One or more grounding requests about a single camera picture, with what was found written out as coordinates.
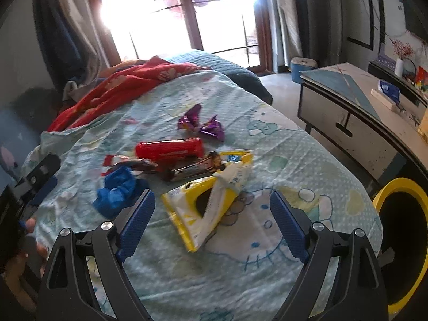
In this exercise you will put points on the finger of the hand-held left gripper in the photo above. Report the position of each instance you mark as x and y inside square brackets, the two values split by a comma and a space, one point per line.
[43, 166]
[46, 187]

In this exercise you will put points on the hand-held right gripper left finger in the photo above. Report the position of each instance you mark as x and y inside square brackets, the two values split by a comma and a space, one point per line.
[135, 222]

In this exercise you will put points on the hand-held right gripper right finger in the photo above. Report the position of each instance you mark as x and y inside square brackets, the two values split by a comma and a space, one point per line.
[289, 227]

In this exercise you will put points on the blue plastic bag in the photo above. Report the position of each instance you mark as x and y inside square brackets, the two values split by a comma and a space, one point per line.
[117, 187]

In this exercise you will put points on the yellow and white snack packet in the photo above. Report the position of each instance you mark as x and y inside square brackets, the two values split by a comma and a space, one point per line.
[187, 214]

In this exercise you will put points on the dark brown foil wrapper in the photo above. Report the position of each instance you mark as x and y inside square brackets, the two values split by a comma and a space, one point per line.
[140, 164]

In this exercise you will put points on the red and white wrapper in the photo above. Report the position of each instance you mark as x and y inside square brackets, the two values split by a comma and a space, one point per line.
[112, 159]

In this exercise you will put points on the small yellow edged packet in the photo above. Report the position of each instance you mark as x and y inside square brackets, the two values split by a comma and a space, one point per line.
[245, 160]

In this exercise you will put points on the red snack packet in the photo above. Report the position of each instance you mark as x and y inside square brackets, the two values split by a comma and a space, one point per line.
[170, 148]

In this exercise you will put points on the brown snack wrapper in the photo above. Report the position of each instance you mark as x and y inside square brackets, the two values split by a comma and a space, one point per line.
[197, 167]

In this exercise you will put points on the yellow rimmed black trash bin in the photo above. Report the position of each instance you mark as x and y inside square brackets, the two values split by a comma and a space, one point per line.
[381, 204]

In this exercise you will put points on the purple foil wrapper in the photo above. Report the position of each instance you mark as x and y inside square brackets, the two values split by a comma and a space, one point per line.
[212, 128]
[190, 118]

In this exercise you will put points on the person's left hand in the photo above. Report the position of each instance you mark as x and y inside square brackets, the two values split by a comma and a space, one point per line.
[30, 224]

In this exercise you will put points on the light blue cartoon printed blanket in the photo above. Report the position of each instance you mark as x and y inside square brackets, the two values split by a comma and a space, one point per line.
[284, 160]

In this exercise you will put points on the grey white cloth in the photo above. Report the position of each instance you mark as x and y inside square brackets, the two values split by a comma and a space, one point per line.
[73, 88]

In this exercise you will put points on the red flowered blanket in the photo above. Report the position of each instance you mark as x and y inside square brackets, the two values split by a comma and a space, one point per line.
[133, 83]

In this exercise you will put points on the white and blue coffee table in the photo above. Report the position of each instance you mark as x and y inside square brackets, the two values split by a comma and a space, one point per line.
[324, 103]

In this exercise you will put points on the dark blue curtain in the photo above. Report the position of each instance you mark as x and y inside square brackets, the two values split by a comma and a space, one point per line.
[57, 23]
[306, 16]

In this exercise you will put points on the beige curtain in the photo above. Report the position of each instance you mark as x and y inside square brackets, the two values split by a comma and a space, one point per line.
[83, 13]
[284, 16]

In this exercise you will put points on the light blue small bin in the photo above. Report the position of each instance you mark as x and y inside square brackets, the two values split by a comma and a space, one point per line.
[302, 69]

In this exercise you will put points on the flat white box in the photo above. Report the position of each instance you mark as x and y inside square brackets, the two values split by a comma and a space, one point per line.
[384, 99]

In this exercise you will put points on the dark blue quilted cover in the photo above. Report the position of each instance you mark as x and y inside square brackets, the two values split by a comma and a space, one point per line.
[230, 70]

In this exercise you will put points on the black and white television cabinet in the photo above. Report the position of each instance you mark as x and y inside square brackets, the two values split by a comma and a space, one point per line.
[394, 77]

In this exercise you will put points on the white vase with red flowers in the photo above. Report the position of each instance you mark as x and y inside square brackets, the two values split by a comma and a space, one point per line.
[399, 67]

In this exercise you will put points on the pale blue small box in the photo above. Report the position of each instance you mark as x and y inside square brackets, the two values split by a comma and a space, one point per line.
[386, 57]

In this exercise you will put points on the red picture card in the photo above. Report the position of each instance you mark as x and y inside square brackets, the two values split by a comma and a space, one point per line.
[422, 78]

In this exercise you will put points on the brown framed glass balcony door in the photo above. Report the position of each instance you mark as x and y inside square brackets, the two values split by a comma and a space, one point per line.
[195, 23]

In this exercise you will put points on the grey standing air conditioner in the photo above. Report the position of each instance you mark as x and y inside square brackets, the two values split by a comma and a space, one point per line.
[329, 16]

